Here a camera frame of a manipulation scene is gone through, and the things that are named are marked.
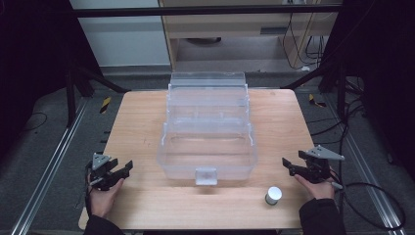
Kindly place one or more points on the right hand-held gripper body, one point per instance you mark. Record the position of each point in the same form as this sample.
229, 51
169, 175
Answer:
318, 164

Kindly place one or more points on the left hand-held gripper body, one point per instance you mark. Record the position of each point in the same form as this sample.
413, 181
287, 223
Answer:
101, 164

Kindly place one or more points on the small white cylindrical can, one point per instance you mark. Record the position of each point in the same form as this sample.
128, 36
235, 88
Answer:
273, 195

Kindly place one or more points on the clear plastic storage box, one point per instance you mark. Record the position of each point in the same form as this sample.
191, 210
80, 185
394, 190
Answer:
207, 137

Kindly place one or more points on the person's right hand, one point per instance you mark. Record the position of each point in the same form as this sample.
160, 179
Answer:
317, 190

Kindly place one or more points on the person's left hand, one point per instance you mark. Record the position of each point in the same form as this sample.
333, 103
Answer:
103, 199

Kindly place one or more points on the yellow black striped tape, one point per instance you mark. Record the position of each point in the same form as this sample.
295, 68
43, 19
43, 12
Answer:
314, 101
105, 104

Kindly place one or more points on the black metal stand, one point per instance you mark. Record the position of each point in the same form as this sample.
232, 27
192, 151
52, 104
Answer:
336, 88
73, 94

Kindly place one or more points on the black curtain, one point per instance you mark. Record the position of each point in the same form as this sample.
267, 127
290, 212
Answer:
381, 75
32, 65

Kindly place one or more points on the white cabinet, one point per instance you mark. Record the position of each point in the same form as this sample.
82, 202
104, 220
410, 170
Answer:
124, 39

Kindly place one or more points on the light wooden desk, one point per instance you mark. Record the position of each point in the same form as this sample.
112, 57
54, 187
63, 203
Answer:
228, 31

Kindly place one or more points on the black horizontal bar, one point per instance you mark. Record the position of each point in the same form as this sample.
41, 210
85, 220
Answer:
195, 11

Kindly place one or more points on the metal floor rail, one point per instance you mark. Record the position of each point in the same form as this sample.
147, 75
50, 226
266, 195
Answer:
365, 169
49, 169

